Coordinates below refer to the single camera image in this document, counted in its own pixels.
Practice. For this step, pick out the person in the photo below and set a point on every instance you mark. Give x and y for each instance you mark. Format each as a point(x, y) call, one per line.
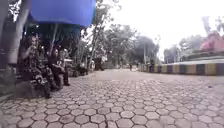
point(56, 66)
point(130, 66)
point(31, 68)

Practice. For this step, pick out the row of trees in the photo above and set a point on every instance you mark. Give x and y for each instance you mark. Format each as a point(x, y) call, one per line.
point(116, 43)

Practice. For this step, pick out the hexagonal paving stone road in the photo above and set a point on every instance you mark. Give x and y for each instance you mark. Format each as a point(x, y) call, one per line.
point(126, 96)

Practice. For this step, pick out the blue canopy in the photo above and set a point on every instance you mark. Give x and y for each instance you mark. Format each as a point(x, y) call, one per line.
point(63, 11)

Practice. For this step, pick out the yellow and black striped kerb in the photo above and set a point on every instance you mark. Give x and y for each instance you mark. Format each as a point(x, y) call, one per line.
point(186, 69)

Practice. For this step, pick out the group of trees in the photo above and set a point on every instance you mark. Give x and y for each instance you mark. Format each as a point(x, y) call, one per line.
point(186, 45)

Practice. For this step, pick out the pale tree trunk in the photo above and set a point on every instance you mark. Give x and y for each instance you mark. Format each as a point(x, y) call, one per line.
point(18, 33)

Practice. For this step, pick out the pink building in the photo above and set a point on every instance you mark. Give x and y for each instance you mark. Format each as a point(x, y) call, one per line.
point(213, 41)

